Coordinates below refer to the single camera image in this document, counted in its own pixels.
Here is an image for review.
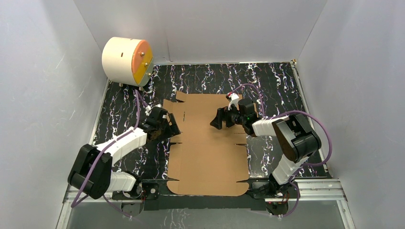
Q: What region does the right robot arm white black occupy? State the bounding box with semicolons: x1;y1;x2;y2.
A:
210;99;321;198

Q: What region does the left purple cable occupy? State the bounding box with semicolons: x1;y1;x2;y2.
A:
70;89;152;219

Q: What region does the brown cardboard box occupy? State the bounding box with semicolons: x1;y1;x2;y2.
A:
163;91;249;197

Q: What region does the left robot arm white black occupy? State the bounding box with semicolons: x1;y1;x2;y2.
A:
67;107;181;199

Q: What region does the white cylindrical drum orange face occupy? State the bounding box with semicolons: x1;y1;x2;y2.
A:
102;37;153;87

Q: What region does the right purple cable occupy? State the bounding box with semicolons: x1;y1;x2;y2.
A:
232;83;334;219

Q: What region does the purple cable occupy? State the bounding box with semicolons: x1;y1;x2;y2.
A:
232;83;334;219
70;89;152;219

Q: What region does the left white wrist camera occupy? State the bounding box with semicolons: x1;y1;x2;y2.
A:
146;105;168;121

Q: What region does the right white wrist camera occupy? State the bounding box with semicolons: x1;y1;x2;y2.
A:
226;93;240;111

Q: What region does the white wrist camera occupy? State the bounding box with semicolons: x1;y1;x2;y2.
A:
146;105;168;121
226;93;240;111

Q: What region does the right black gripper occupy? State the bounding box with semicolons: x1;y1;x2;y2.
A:
210;103;245;130

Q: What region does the aluminium frame rail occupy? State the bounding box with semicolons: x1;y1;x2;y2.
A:
57;177;355;229

